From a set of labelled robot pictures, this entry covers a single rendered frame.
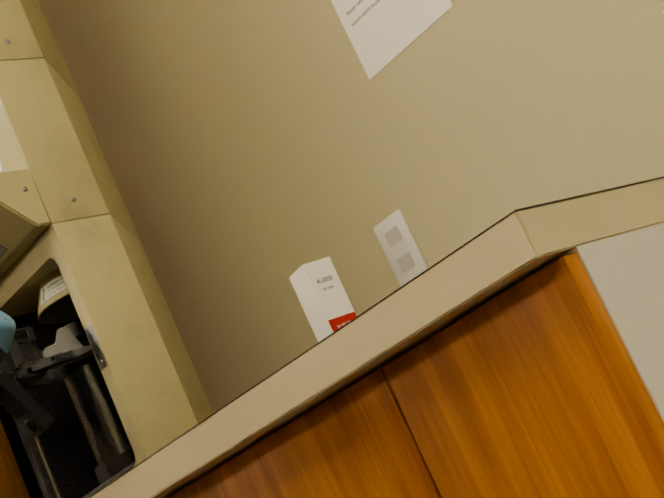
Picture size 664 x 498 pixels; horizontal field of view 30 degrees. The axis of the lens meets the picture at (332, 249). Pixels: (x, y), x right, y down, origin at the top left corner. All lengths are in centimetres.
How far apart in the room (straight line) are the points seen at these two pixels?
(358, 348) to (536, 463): 18
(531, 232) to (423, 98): 103
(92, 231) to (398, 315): 106
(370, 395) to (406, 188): 91
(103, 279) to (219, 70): 51
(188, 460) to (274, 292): 100
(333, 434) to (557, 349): 28
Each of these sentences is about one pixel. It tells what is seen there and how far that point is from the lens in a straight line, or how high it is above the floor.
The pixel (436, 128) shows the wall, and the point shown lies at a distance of 194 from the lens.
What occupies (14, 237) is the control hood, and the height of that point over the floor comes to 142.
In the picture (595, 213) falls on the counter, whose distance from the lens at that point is 101.
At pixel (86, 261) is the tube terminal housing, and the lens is 200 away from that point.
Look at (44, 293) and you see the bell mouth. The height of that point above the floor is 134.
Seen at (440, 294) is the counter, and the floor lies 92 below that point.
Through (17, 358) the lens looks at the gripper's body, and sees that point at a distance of 202.
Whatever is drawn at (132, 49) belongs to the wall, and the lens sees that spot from 251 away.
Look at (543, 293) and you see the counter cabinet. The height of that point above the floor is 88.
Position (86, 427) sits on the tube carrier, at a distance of 206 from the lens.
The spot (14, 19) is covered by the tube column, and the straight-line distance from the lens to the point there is 220.
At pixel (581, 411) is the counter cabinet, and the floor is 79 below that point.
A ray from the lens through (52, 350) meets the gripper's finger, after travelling 204.
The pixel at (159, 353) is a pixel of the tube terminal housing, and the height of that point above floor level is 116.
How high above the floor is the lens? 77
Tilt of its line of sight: 13 degrees up
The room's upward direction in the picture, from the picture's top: 25 degrees counter-clockwise
